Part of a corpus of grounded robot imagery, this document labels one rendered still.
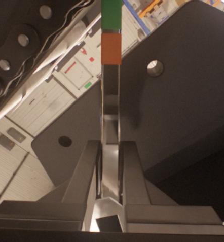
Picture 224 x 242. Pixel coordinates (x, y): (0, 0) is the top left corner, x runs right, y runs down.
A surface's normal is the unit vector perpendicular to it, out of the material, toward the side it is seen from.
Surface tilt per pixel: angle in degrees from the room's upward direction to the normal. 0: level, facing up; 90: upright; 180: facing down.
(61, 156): 90
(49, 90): 90
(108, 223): 180
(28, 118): 90
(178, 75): 90
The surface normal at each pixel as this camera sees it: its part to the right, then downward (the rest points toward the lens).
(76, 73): -0.03, 0.51
